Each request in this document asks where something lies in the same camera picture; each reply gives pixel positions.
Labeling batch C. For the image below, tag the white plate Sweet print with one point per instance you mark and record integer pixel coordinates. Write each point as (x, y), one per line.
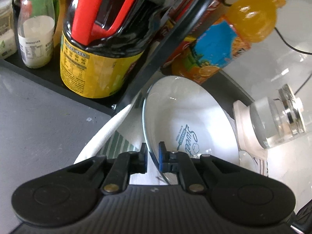
(187, 118)

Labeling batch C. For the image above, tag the clear jar at left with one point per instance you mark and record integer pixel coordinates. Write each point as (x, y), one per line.
(7, 34)

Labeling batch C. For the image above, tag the dark soy sauce jug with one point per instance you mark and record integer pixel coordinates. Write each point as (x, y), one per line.
(102, 40)

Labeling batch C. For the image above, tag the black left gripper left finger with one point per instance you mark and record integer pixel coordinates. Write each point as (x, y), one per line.
(118, 171)

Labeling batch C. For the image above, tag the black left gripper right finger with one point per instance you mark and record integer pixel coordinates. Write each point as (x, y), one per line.
(186, 169)

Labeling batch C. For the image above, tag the black storage rack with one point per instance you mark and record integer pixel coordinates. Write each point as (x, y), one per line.
(49, 77)

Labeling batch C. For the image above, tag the orange juice bottle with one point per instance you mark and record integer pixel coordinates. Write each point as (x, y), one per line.
(244, 23)

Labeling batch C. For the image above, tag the patterned white table cloth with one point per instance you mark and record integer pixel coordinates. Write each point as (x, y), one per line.
(124, 132)

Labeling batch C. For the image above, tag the black gripper DAS label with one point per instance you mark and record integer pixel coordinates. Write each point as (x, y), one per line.
(303, 219)

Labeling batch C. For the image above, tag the white seasoning bottle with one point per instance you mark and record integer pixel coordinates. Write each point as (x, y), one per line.
(35, 29)

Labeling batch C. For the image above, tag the cream kettle base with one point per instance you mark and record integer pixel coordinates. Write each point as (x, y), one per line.
(247, 139)

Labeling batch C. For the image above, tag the glass electric kettle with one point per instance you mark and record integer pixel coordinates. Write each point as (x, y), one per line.
(277, 121)

